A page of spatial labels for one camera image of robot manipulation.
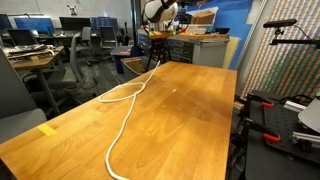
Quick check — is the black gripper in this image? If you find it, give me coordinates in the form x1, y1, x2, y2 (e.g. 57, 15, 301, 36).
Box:
151, 38, 168, 65

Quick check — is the white rope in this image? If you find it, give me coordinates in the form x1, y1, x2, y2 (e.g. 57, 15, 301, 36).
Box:
97, 59, 162, 180

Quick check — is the black tripod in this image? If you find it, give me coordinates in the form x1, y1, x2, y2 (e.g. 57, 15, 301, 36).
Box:
145, 19, 173, 73

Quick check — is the grey bin with cardboard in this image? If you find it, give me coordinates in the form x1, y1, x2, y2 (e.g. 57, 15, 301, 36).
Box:
120, 55, 163, 81

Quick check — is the white storage box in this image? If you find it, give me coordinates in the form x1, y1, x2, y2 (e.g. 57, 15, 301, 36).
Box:
179, 23, 214, 35

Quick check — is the grey drawer tool cabinet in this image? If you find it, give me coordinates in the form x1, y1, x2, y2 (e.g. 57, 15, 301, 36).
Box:
137, 29, 230, 69

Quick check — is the dark mesh office chair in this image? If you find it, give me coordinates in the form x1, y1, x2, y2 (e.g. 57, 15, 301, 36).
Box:
98, 25, 118, 51

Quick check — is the brown cardboard box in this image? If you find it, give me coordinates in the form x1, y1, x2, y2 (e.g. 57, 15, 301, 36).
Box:
190, 9, 216, 26

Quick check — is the black computer monitor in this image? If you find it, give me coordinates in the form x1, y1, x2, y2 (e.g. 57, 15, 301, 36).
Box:
0, 13, 14, 30
13, 17, 56, 34
59, 16, 92, 33
90, 17, 119, 31
0, 28, 39, 47

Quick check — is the black bowl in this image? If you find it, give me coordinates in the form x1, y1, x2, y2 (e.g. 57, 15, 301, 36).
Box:
214, 27, 231, 35

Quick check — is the tan foam board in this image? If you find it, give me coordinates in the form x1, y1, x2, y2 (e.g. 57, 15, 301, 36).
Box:
222, 36, 241, 70

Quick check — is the grey office chair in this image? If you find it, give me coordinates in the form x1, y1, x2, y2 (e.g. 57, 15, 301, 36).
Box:
46, 32, 99, 104
0, 48, 48, 144

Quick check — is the wooden office desk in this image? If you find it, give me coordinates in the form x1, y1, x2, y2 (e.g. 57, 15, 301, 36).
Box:
3, 45, 66, 116

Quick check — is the yellow tape strip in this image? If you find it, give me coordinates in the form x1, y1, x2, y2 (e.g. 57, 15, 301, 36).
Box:
36, 123, 58, 137

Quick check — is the multicolour patterned panel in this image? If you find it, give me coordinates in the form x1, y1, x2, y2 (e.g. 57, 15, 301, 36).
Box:
239, 0, 320, 101

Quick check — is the black keyboard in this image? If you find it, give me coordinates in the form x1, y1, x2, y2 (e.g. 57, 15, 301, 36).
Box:
8, 43, 49, 56

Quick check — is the orange handled black clamp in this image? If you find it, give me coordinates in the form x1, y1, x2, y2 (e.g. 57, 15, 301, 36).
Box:
242, 117, 282, 144
246, 94, 276, 109

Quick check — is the black stereo camera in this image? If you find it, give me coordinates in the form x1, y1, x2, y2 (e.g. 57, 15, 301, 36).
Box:
262, 18, 298, 29

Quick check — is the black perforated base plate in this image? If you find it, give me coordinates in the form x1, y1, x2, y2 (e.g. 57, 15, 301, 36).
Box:
244, 89, 320, 180

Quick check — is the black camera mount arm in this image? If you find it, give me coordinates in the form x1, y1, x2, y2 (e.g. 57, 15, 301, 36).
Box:
269, 28, 320, 50

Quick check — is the aluminium extrusion rail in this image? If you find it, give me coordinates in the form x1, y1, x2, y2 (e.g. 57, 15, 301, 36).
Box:
291, 131, 320, 144
283, 100, 307, 114

